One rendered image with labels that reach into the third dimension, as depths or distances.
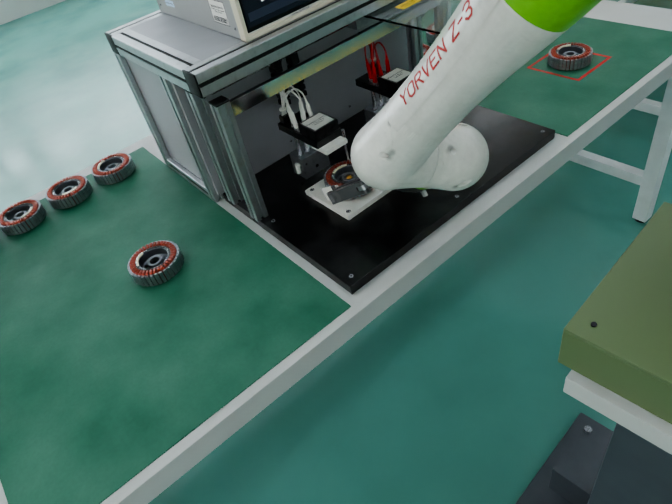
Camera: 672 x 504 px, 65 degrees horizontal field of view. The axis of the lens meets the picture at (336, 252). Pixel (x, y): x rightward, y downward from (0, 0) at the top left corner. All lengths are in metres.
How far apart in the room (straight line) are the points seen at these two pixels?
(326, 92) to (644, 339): 0.93
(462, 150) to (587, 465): 1.05
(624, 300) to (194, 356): 0.71
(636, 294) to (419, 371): 1.01
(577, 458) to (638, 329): 0.84
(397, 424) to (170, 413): 0.89
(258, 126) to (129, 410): 0.69
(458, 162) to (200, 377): 0.56
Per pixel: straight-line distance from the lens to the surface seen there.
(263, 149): 1.33
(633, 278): 0.91
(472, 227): 1.12
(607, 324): 0.85
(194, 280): 1.13
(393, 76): 1.30
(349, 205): 1.14
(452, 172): 0.83
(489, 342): 1.84
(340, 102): 1.44
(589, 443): 1.68
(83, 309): 1.21
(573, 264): 2.11
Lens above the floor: 1.48
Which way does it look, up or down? 42 degrees down
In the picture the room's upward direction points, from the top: 14 degrees counter-clockwise
